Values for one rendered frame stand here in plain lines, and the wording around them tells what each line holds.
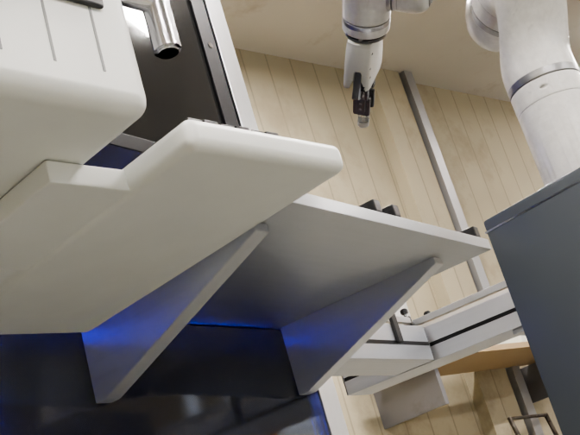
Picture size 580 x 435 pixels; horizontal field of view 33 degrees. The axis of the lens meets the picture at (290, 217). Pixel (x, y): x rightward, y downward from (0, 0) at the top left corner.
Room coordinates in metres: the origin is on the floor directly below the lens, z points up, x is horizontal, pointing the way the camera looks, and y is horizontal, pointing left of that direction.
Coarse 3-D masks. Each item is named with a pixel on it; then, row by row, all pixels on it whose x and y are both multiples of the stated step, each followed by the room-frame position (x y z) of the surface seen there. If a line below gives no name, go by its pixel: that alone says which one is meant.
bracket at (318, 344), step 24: (432, 264) 1.60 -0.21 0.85; (384, 288) 1.65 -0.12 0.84; (408, 288) 1.63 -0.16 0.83; (336, 312) 1.71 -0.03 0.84; (360, 312) 1.68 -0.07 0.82; (384, 312) 1.66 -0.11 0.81; (288, 336) 1.77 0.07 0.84; (312, 336) 1.74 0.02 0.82; (336, 336) 1.72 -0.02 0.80; (360, 336) 1.69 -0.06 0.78; (312, 360) 1.75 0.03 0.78; (336, 360) 1.72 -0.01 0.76; (312, 384) 1.76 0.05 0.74
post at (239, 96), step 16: (208, 0) 1.84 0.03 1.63; (208, 16) 1.84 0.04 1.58; (224, 32) 1.87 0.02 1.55; (224, 48) 1.85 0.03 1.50; (224, 64) 1.84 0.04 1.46; (240, 80) 1.87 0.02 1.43; (240, 96) 1.86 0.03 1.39; (240, 112) 1.84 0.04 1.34; (256, 128) 1.88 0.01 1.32; (336, 400) 1.87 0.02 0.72; (336, 416) 1.86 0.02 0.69; (336, 432) 1.85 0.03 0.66
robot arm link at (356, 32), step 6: (342, 18) 1.50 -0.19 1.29; (390, 18) 1.51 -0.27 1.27; (342, 24) 1.51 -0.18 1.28; (348, 24) 1.48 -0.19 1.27; (384, 24) 1.49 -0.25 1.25; (348, 30) 1.49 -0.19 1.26; (354, 30) 1.49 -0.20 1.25; (360, 30) 1.48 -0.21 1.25; (366, 30) 1.48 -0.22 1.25; (372, 30) 1.48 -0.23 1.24; (378, 30) 1.49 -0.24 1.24; (384, 30) 1.50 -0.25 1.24; (354, 36) 1.50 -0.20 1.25; (360, 36) 1.49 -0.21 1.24; (366, 36) 1.49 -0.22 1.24; (372, 36) 1.49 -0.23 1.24; (378, 36) 1.50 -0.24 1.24
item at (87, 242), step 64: (192, 128) 0.73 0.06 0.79; (64, 192) 0.74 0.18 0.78; (128, 192) 0.78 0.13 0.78; (192, 192) 0.82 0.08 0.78; (256, 192) 0.86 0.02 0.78; (0, 256) 0.84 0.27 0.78; (64, 256) 0.88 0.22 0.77; (128, 256) 0.93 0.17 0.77; (192, 256) 0.99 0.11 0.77; (0, 320) 1.01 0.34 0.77; (64, 320) 1.08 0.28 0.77
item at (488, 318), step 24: (504, 288) 2.44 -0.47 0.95; (432, 312) 2.55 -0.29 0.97; (456, 312) 2.59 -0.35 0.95; (480, 312) 2.46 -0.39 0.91; (504, 312) 2.42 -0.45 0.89; (432, 336) 2.53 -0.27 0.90; (456, 336) 2.50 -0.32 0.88; (480, 336) 2.47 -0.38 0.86; (504, 336) 2.49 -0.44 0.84; (432, 360) 2.54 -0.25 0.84; (456, 360) 2.64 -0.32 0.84; (360, 384) 2.66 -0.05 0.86; (384, 384) 2.69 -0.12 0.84
